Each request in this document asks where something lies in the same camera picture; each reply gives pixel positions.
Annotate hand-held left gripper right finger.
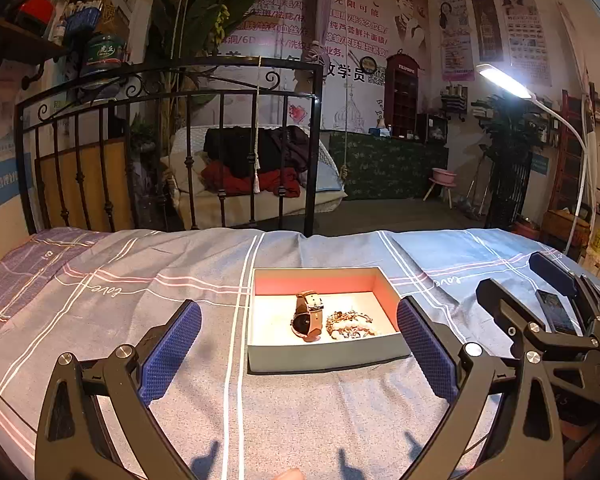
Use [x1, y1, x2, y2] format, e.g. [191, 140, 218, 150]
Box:
[396, 296, 566, 480]

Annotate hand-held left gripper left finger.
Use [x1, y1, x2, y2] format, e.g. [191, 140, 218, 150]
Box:
[34, 299, 203, 480]

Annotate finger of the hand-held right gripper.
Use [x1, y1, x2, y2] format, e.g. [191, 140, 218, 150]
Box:
[476, 277, 600, 361]
[529, 251, 600, 333]

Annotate white pearl bracelet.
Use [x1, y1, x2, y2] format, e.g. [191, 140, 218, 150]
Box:
[326, 322, 377, 342]

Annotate box with pink inside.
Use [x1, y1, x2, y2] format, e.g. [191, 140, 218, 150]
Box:
[247, 266, 412, 375]

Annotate smartwatch with tan strap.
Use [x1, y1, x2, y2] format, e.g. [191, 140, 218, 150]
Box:
[292, 291, 326, 343]

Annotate black smartphone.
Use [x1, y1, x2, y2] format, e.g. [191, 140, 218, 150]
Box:
[536, 290, 581, 335]

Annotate grey striped bed sheet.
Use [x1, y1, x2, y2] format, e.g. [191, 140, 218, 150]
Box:
[0, 227, 600, 480]

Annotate red wooden shelf rack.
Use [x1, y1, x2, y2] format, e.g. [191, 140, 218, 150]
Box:
[550, 89, 595, 221]

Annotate pink stool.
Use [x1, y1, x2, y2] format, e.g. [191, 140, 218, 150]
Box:
[424, 167, 458, 208]

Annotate purple plaid pillow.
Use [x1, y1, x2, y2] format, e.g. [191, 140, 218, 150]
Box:
[0, 229, 113, 311]

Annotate yellow wooden panel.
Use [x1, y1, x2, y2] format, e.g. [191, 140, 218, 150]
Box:
[34, 139, 136, 233]

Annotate red cloth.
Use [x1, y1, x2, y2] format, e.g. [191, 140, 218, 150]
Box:
[200, 162, 301, 198]

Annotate white wicker swing chair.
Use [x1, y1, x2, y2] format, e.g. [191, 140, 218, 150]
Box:
[160, 125, 348, 228]

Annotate green patterned counter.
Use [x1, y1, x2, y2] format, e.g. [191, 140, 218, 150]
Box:
[327, 130, 448, 200]

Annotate white floor lamp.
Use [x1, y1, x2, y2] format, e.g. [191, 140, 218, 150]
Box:
[475, 62, 598, 256]

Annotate black cloth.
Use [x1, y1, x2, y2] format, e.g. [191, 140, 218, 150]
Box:
[203, 126, 321, 173]

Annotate red phone booth cabinet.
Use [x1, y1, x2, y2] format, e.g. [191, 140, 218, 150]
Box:
[384, 52, 423, 138]

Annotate green round tin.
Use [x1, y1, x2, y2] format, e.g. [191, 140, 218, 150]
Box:
[82, 32, 127, 78]

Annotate blue basket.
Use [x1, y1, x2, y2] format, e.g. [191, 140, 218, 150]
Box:
[62, 2, 105, 45]

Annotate tall green leafy plant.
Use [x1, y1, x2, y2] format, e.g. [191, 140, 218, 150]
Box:
[157, 0, 326, 126]

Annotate red box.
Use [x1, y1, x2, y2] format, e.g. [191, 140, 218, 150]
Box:
[16, 0, 57, 25]

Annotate white tassel cord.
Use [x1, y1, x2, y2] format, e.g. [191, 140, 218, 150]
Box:
[250, 60, 263, 193]

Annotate black iron bed frame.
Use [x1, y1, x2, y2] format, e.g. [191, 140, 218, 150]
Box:
[14, 57, 326, 237]

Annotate white portrait wall poster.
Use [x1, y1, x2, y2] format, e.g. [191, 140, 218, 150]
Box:
[497, 0, 552, 87]

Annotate swing rope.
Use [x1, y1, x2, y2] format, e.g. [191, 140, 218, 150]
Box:
[337, 0, 356, 182]

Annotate dark narrow wall poster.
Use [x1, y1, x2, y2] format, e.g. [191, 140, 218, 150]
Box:
[471, 0, 503, 63]

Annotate pink wall poster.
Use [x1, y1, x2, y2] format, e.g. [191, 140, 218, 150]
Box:
[439, 0, 468, 82]

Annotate blue face wall poster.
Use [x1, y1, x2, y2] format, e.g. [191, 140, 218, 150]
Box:
[0, 57, 37, 217]

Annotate large printed wall poster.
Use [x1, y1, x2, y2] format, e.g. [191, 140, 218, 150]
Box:
[215, 0, 431, 133]

